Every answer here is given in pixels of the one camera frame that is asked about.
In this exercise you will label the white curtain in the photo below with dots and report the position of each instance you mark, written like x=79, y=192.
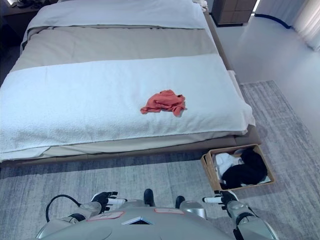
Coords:
x=308, y=21

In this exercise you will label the woven rectangular laundry basket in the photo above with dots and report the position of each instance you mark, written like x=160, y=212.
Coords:
x=212, y=172

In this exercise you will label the black robot foot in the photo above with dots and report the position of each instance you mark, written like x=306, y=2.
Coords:
x=179, y=200
x=148, y=196

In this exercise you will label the orange crumpled garment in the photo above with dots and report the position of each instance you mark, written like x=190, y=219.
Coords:
x=165, y=102

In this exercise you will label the grey patterned rug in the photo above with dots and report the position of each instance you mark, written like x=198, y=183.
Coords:
x=275, y=140

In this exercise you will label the white pillow cover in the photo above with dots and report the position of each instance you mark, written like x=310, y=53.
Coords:
x=120, y=12

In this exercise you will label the white garment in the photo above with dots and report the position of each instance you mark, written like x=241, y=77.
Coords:
x=226, y=161

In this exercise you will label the black garment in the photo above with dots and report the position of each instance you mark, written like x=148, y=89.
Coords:
x=246, y=170

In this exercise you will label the brown wooden nightstand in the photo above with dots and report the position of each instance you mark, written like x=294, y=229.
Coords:
x=233, y=11

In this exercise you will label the large bed with white blanket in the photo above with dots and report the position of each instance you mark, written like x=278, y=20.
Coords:
x=220, y=42

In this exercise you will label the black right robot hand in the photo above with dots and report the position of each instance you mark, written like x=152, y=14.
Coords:
x=226, y=196

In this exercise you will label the white terry blanket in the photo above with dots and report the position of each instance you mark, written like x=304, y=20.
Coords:
x=100, y=100

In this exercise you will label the beige duvet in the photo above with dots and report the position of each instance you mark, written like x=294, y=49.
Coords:
x=112, y=43

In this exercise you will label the black right robot foot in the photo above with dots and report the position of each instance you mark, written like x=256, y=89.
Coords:
x=179, y=200

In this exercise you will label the dark blue curved base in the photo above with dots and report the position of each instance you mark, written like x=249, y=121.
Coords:
x=273, y=20

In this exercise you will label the black left robot foot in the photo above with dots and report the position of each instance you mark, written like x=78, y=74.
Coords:
x=148, y=196

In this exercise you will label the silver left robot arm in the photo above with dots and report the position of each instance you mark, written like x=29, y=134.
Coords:
x=83, y=211

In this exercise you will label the silver robot torso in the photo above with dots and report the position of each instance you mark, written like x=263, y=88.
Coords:
x=140, y=223

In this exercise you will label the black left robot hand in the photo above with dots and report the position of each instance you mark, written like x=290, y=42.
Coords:
x=102, y=197

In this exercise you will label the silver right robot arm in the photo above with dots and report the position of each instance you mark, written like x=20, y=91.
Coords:
x=246, y=217

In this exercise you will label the dark wooden side shelf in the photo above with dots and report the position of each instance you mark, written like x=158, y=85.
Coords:
x=17, y=11

